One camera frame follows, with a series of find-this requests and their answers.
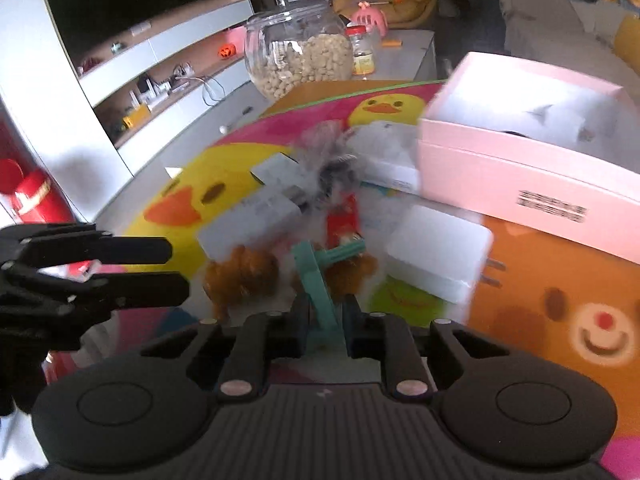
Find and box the yellow cloth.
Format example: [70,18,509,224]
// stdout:
[332,0,433,26]

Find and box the pink cardboard box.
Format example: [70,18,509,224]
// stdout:
[415,51,640,266]

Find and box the black television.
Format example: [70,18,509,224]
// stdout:
[37,0,236,63]

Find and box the teal plastic clip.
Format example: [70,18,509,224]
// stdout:
[292,240,368,353]

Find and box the grey sofa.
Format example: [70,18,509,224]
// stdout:
[495,0,640,106]

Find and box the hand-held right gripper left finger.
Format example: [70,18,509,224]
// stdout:
[141,294,312,403]

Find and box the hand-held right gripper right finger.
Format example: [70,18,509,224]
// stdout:
[342,294,506,401]

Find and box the glass jar of nuts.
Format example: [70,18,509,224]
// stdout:
[244,0,357,102]

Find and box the red container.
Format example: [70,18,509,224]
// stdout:
[0,157,53,223]

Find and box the cartoon animal printed mat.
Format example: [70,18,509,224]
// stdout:
[45,80,640,480]

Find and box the white usb power adapter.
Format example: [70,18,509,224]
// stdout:
[196,185,308,263]

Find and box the white plastic device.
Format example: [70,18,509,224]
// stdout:
[350,120,421,193]

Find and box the white tv cabinet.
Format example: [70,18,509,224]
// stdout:
[0,0,261,226]

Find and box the small red-lidded plastic jar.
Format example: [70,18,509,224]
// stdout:
[346,25,383,77]

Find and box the white plug charger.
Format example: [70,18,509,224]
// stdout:
[384,205,503,305]

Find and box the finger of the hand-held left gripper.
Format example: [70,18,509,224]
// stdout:
[65,272,191,312]
[22,234,173,267]

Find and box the white cable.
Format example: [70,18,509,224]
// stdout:
[187,76,223,107]

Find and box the yellow cushion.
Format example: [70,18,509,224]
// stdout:
[612,15,640,66]

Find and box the small white adapter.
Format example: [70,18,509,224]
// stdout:
[250,152,306,188]

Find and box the red packet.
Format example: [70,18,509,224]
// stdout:
[325,195,363,261]

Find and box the pink toy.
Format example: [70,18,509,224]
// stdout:
[350,1,403,36]

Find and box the clear plastic bag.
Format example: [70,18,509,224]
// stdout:
[292,122,361,206]

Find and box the pen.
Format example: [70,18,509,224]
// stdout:
[220,106,253,133]

